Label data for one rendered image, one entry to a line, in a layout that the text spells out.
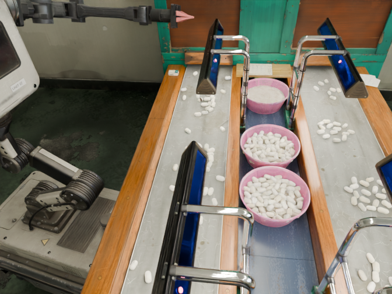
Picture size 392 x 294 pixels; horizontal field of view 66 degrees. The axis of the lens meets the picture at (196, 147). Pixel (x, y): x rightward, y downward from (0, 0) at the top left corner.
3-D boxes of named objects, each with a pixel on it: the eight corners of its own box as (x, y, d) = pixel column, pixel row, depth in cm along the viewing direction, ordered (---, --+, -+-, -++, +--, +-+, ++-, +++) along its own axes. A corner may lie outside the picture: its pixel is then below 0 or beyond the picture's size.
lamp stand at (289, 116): (286, 135, 153) (303, 52, 123) (283, 112, 168) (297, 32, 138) (325, 136, 151) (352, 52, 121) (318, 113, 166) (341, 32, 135)
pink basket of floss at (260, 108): (263, 123, 161) (265, 109, 155) (230, 102, 177) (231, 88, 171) (297, 105, 172) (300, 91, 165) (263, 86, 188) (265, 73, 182)
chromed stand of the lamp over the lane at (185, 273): (179, 346, 88) (158, 279, 58) (188, 277, 102) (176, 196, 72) (245, 354, 86) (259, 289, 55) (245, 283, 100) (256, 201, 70)
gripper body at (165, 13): (178, 28, 144) (164, 27, 146) (179, 4, 140) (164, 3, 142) (174, 28, 138) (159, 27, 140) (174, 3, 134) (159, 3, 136)
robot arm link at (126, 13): (68, 21, 153) (66, -3, 149) (76, 21, 158) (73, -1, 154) (145, 27, 142) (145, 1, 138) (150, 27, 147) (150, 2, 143)
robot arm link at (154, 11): (147, 21, 141) (147, 7, 139) (154, 21, 147) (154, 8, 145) (161, 22, 139) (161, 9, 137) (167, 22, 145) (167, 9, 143)
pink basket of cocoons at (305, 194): (237, 231, 114) (238, 217, 108) (238, 179, 134) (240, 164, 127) (310, 237, 111) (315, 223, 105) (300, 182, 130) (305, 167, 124)
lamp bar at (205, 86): (195, 94, 119) (195, 78, 114) (209, 31, 164) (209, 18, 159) (216, 95, 118) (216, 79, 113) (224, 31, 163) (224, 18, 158)
